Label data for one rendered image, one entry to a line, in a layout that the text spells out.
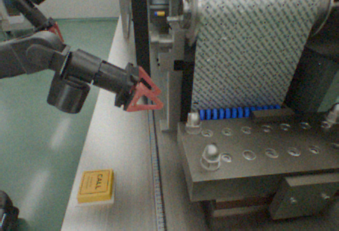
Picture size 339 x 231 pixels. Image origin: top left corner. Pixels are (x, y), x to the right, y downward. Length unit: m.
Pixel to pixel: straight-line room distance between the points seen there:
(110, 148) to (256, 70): 0.43
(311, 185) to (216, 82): 0.26
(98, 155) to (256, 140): 0.40
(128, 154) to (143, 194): 0.13
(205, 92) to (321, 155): 0.25
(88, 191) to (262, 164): 0.36
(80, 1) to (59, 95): 5.77
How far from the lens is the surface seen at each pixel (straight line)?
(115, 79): 0.44
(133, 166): 0.58
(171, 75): 0.56
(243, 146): 0.46
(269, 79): 0.56
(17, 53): 0.45
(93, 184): 0.54
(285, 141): 0.51
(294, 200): 0.48
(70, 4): 6.28
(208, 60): 0.47
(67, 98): 0.47
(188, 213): 0.50
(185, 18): 0.46
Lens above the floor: 1.34
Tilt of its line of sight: 35 degrees down
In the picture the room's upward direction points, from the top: straight up
